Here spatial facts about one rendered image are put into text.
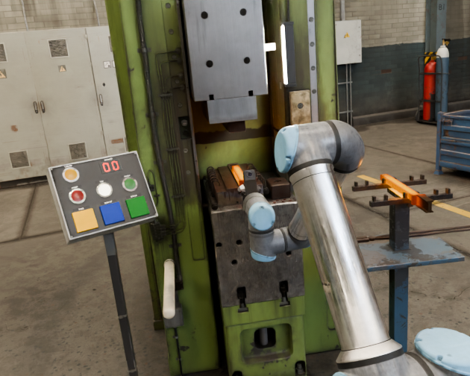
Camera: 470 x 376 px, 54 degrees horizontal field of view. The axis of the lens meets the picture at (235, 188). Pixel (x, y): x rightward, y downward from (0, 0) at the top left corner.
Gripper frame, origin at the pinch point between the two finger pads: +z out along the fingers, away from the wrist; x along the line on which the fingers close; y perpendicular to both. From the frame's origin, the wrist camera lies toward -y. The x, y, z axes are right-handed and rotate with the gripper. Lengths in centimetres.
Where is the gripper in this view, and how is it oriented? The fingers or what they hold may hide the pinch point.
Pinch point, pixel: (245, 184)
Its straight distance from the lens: 191.9
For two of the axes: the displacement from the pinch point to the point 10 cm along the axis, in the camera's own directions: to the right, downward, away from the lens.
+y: 0.9, 9.6, 2.8
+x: 9.9, -1.2, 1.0
